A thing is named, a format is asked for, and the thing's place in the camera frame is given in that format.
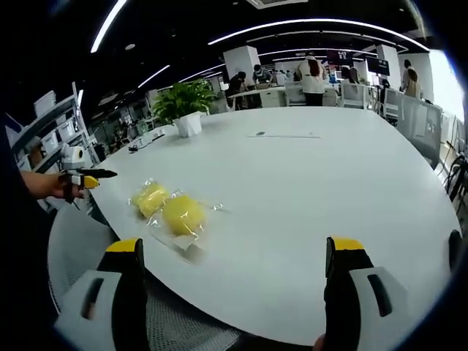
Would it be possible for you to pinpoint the long ceiling light strip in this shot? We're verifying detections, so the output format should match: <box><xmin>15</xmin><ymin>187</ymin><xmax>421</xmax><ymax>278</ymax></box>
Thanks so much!
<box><xmin>207</xmin><ymin>18</ymin><xmax>431</xmax><ymax>51</ymax></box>

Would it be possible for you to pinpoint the metal storage shelf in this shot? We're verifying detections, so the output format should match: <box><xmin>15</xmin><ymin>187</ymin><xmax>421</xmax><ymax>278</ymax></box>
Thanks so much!
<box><xmin>10</xmin><ymin>80</ymin><xmax>100</xmax><ymax>176</ymax></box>

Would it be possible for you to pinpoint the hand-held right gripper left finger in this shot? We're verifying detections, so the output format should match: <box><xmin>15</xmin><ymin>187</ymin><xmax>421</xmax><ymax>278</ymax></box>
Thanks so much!
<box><xmin>54</xmin><ymin>237</ymin><xmax>151</xmax><ymax>351</ymax></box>

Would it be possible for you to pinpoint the black chair armrest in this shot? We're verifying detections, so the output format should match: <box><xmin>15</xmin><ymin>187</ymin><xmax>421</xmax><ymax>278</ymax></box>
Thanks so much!
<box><xmin>447</xmin><ymin>229</ymin><xmax>464</xmax><ymax>273</ymax></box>

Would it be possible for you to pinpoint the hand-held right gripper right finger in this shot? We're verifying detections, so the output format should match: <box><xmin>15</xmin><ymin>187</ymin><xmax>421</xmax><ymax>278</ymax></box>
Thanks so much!
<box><xmin>323</xmin><ymin>235</ymin><xmax>414</xmax><ymax>351</ymax></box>

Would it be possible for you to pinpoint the green potted plant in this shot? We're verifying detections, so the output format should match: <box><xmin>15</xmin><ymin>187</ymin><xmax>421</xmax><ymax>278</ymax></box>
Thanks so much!
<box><xmin>151</xmin><ymin>78</ymin><xmax>217</xmax><ymax>139</ymax></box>

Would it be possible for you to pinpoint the yellow silicone block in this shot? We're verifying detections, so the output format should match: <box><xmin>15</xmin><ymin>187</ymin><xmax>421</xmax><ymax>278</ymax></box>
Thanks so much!
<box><xmin>127</xmin><ymin>178</ymin><xmax>173</xmax><ymax>222</ymax></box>
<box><xmin>148</xmin><ymin>190</ymin><xmax>232</xmax><ymax>253</ymax></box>

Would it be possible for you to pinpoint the person's left hand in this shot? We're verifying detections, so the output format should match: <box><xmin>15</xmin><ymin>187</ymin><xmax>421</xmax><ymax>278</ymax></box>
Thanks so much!
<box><xmin>20</xmin><ymin>170</ymin><xmax>90</xmax><ymax>210</ymax></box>

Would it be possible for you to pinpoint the grey mesh office chair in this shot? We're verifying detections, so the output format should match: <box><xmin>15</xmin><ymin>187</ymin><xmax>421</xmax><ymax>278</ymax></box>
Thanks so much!
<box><xmin>46</xmin><ymin>206</ymin><xmax>242</xmax><ymax>351</ymax></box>

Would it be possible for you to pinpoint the white background desk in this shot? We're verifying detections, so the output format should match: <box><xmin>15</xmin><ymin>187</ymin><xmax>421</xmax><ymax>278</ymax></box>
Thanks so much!
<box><xmin>227</xmin><ymin>86</ymin><xmax>290</xmax><ymax>110</ymax></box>

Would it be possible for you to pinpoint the black chair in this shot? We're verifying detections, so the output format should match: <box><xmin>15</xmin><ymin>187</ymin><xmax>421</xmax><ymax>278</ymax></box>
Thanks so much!
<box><xmin>442</xmin><ymin>151</ymin><xmax>468</xmax><ymax>216</ymax></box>

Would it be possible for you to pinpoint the short ceiling light strip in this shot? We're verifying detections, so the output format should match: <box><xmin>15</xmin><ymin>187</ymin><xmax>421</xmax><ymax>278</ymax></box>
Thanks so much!
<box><xmin>89</xmin><ymin>0</ymin><xmax>128</xmax><ymax>54</ymax></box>

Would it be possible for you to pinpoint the dark wall screen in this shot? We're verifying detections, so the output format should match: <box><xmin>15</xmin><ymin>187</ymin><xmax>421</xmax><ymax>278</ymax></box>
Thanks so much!
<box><xmin>326</xmin><ymin>50</ymin><xmax>355</xmax><ymax>67</ymax></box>

